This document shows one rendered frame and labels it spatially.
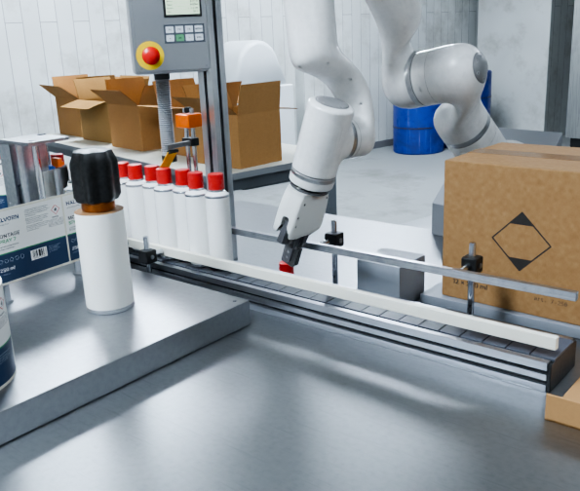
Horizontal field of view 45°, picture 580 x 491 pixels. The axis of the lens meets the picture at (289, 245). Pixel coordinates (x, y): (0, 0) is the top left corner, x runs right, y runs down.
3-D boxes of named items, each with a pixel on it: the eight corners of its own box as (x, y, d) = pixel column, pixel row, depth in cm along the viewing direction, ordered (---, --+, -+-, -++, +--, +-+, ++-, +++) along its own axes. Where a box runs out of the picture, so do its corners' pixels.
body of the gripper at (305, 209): (313, 167, 136) (299, 217, 141) (279, 176, 128) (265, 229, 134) (343, 183, 132) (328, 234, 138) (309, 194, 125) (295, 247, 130)
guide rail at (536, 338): (107, 242, 170) (106, 234, 169) (112, 241, 171) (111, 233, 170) (555, 351, 103) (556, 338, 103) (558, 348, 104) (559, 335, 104)
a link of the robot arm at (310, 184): (312, 156, 135) (308, 170, 136) (283, 164, 128) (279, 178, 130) (346, 174, 131) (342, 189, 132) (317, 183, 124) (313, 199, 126)
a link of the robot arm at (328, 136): (321, 158, 135) (283, 161, 129) (338, 92, 129) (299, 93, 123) (348, 177, 130) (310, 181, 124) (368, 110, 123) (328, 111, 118)
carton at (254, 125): (169, 164, 338) (162, 85, 328) (248, 149, 372) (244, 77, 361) (225, 173, 310) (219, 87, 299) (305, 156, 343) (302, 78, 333)
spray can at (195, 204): (186, 267, 154) (178, 174, 148) (195, 259, 158) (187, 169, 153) (210, 267, 152) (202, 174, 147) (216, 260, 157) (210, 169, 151)
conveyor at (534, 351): (-9, 230, 207) (-12, 217, 206) (17, 224, 213) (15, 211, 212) (553, 384, 105) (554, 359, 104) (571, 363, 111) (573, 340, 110)
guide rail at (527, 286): (130, 213, 174) (130, 208, 173) (134, 212, 175) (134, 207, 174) (575, 301, 107) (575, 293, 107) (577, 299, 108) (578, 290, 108)
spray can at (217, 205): (205, 266, 153) (198, 173, 147) (224, 261, 157) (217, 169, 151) (219, 272, 150) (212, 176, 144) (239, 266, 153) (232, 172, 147)
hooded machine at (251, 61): (262, 172, 722) (255, 39, 684) (299, 180, 678) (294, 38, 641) (209, 183, 683) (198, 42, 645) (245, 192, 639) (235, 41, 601)
